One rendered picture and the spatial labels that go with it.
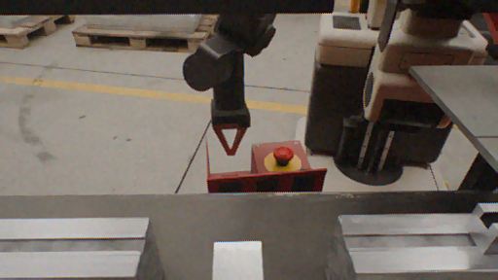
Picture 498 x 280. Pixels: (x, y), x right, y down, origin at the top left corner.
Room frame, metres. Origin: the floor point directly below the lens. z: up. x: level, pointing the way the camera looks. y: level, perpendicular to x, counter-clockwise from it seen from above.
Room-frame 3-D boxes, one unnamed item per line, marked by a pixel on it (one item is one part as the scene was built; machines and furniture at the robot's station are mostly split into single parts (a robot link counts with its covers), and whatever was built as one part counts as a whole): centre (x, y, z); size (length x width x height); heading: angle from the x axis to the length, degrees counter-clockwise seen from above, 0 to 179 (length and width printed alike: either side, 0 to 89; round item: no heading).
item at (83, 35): (3.27, 0.88, 0.07); 1.20 x 0.81 x 0.14; 82
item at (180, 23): (3.27, 0.89, 0.20); 1.01 x 0.63 x 0.12; 82
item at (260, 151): (0.48, -0.03, 0.75); 0.20 x 0.16 x 0.18; 97
